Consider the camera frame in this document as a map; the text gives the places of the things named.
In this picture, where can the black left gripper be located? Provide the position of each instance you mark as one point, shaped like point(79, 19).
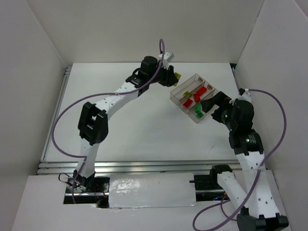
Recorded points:
point(170, 76)

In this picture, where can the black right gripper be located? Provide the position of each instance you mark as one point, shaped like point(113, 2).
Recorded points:
point(220, 101)

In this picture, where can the lime two-by-four lego brick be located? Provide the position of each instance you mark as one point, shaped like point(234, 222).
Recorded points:
point(177, 75)

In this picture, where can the red two-by-four lego brick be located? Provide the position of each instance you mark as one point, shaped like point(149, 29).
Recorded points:
point(201, 91)

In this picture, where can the red two-by-two lego brick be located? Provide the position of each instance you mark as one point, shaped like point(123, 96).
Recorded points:
point(196, 98)

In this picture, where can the red curved lego piece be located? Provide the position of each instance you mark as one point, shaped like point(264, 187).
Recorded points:
point(188, 103)

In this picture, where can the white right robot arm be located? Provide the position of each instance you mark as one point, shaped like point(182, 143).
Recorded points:
point(255, 208)

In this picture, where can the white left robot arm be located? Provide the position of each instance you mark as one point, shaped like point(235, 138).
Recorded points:
point(93, 122)

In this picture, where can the clear plastic sorting tray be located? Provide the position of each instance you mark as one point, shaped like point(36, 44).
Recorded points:
point(188, 96)

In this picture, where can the green sloped lego in tray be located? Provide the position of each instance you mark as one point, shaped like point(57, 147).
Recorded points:
point(198, 108)

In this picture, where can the small green lego in tray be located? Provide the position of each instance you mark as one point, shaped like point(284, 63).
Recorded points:
point(199, 115)

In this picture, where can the white foil cover plate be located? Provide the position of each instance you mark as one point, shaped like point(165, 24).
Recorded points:
point(151, 190)

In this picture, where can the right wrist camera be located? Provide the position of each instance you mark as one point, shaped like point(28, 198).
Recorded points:
point(245, 95)

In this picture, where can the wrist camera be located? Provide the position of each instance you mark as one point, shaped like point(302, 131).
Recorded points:
point(166, 58)
point(245, 95)

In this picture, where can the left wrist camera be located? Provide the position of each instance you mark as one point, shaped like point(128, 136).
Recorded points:
point(166, 58)

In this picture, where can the aluminium table frame rail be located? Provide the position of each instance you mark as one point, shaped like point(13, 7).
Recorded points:
point(150, 134)

